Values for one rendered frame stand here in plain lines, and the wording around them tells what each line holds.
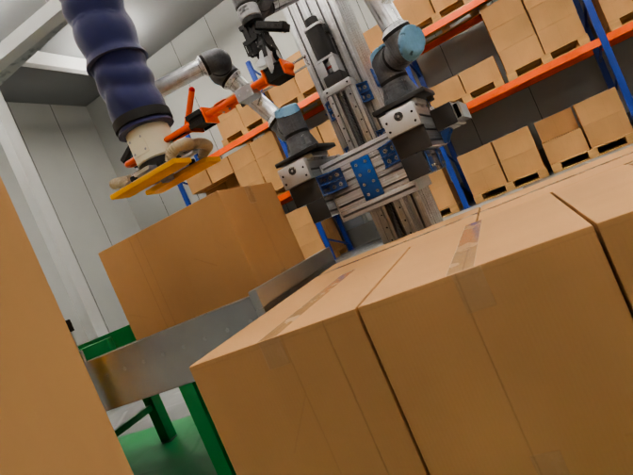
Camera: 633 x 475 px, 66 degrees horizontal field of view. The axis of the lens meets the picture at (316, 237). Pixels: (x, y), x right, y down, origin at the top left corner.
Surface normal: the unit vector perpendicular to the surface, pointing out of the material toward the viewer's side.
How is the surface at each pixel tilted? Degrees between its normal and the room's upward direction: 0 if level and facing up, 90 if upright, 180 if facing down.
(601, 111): 90
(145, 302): 90
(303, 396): 90
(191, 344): 90
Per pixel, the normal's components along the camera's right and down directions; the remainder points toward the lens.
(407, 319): -0.34, 0.16
